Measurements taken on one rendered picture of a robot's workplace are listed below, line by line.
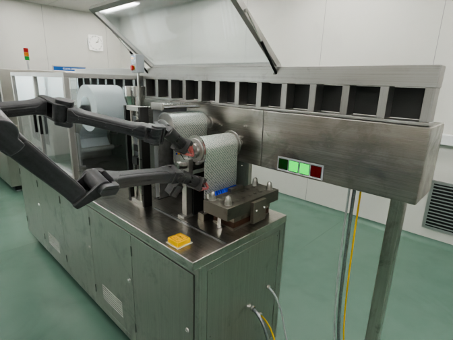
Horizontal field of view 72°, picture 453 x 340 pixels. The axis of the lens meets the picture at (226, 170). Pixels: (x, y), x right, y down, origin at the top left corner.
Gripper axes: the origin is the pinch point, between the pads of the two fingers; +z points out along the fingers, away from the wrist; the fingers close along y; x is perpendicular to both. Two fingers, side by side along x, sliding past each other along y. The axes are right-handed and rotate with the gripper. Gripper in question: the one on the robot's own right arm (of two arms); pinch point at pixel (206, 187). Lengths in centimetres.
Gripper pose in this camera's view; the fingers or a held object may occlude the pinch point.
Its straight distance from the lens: 155.4
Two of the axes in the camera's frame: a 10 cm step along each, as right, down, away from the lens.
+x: 3.7, -9.2, 1.2
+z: 5.8, 3.3, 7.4
